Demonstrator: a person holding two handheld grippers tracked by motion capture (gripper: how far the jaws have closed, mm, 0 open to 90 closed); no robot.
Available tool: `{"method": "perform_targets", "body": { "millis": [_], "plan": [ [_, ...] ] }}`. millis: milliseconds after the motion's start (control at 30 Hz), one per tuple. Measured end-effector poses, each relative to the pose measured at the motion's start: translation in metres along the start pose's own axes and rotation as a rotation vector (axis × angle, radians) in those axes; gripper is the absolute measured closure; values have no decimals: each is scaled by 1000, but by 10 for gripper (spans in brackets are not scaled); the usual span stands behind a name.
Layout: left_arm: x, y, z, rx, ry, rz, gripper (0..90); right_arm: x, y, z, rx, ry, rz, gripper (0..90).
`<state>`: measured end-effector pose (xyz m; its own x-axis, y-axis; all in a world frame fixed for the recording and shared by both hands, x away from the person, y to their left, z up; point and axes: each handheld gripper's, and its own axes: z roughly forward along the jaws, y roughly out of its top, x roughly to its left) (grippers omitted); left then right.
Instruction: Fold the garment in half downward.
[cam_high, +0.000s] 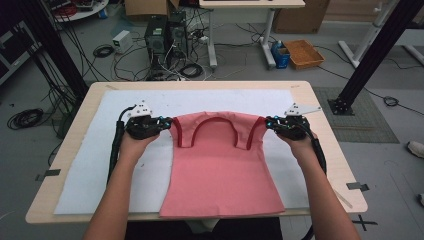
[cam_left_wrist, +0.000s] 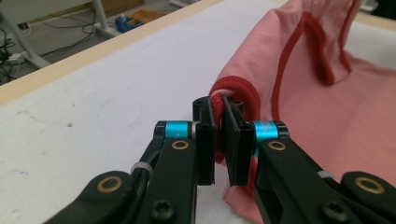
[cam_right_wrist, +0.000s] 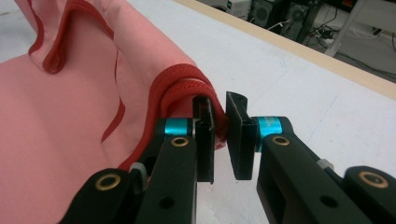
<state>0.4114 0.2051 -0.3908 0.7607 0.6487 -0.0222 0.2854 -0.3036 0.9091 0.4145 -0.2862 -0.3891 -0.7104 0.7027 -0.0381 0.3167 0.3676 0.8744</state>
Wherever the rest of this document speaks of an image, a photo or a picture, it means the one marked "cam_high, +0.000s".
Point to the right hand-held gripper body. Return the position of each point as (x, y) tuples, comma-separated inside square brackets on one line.
[(295, 128)]

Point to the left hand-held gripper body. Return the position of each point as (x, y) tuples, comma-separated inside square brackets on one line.
[(143, 126)]

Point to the pink tank top red trim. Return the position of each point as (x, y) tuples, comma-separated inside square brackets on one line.
[(216, 173)]

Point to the person's right hand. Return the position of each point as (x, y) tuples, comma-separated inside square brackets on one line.
[(301, 148)]

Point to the person's left hand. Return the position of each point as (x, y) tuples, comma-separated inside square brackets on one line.
[(135, 146)]

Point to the light wooden table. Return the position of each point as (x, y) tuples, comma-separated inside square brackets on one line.
[(326, 146)]

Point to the blue box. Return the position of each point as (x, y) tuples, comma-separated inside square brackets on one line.
[(280, 56)]

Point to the white table mat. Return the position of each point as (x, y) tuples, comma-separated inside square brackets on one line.
[(100, 173)]

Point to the grey floor mat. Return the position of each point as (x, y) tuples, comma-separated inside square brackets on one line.
[(366, 126)]

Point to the black computer tower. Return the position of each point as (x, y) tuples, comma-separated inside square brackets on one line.
[(177, 35), (155, 40)]

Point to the thin wooden stick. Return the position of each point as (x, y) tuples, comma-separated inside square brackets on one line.
[(341, 198)]

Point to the grey tape strip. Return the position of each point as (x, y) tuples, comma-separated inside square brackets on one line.
[(356, 186), (50, 173)]

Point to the white power supply box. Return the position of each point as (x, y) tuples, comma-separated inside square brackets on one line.
[(122, 41)]

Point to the large brown cardboard box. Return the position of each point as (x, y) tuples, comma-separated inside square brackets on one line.
[(300, 18)]

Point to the person's dark clothing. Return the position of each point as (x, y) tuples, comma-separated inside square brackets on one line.
[(240, 230)]

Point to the open brown cardboard box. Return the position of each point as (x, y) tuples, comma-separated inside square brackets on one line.
[(143, 8)]

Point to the black tape cross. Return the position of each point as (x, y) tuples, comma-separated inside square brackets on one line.
[(364, 222)]

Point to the white desk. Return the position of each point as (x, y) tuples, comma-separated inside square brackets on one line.
[(250, 3)]

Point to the white shoe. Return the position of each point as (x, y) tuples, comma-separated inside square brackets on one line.
[(416, 149)]

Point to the round white table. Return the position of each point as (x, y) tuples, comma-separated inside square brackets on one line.
[(83, 13)]

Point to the black equipment rack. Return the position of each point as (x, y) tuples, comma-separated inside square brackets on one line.
[(16, 46)]

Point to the white metal desk frame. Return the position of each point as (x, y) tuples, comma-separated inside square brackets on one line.
[(348, 51)]

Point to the black metal post with base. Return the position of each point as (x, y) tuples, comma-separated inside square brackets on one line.
[(376, 56)]

